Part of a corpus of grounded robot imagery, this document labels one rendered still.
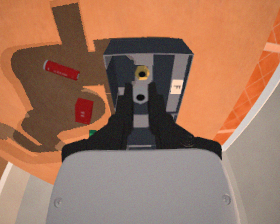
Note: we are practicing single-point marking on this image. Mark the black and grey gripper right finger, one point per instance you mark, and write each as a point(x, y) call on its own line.
point(172, 135)

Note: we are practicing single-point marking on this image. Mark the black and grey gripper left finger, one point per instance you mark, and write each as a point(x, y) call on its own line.
point(111, 135)

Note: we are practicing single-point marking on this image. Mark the dark grey three-compartment bin rack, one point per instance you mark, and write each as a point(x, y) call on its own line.
point(159, 55)

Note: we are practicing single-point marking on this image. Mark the brass hex nut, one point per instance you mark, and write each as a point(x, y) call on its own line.
point(142, 72)

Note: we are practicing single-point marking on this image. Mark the grey hex nut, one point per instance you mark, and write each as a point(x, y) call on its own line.
point(140, 94)

